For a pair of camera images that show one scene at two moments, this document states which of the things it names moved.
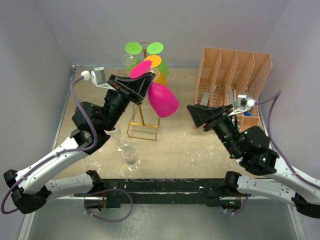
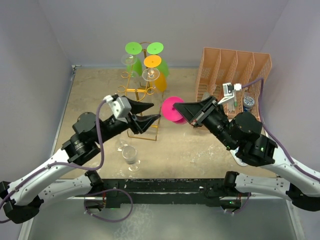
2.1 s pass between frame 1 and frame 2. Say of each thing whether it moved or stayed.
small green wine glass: stayed
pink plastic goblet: moved
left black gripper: moved
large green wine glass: stayed
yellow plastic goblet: stayed
